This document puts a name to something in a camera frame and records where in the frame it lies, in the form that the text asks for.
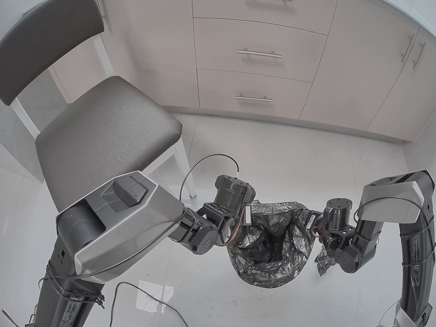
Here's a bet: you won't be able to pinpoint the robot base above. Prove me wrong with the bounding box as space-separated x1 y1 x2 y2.
392 310 411 327

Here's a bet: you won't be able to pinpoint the grey padded white-legged chair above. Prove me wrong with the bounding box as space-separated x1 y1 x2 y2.
0 0 198 217

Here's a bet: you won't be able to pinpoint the black cable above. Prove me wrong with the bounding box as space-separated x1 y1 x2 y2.
111 281 188 327
381 300 401 327
354 196 435 248
179 153 241 200

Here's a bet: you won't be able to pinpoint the beige cabinet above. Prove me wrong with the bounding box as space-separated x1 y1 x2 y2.
49 0 436 146

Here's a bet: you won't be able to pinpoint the black plastic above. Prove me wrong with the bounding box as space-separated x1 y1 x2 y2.
314 245 341 278

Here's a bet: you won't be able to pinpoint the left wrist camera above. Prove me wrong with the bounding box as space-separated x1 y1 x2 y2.
238 183 257 205

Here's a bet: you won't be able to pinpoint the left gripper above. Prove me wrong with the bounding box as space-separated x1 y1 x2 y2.
228 203 253 242

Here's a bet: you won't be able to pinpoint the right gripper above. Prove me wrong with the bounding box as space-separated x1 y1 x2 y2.
302 209 327 239

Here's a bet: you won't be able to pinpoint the black plastic bag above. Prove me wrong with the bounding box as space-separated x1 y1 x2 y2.
226 200 315 289

